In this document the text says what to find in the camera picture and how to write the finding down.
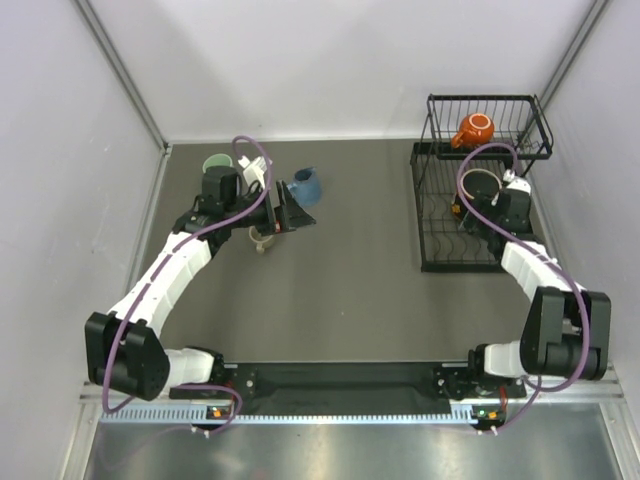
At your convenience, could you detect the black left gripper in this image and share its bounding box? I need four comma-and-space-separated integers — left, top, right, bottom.
224, 179, 315, 236

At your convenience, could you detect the black orange mug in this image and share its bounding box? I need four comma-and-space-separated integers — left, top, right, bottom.
451, 168, 502, 221

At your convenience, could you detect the blue patterned ceramic jug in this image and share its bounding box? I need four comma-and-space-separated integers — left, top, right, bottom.
287, 167, 322, 207

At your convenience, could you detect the beige ceramic mug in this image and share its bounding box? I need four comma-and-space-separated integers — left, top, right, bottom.
248, 226, 275, 254

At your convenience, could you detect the orange ceramic mug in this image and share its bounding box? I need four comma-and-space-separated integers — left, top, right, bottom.
450, 112, 495, 149

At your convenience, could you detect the light green plastic cup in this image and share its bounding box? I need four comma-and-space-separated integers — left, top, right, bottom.
202, 153, 234, 173

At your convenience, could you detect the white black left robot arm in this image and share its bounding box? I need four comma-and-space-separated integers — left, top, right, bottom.
84, 165, 316, 401

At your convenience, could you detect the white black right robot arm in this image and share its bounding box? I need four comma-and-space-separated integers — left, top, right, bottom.
460, 188, 612, 397

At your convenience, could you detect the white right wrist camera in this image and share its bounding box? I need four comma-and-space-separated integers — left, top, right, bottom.
502, 169, 532, 196

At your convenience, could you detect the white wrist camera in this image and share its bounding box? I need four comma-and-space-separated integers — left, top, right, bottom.
238, 156, 267, 189
502, 169, 532, 196

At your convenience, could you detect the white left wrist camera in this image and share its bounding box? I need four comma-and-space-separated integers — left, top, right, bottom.
238, 156, 267, 189

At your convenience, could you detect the black wire dish rack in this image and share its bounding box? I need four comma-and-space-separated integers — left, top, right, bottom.
410, 94, 554, 273

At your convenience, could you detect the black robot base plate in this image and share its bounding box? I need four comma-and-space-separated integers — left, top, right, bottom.
169, 360, 481, 415

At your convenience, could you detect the slotted aluminium cable duct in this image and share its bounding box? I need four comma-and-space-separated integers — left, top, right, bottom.
100, 404, 505, 426

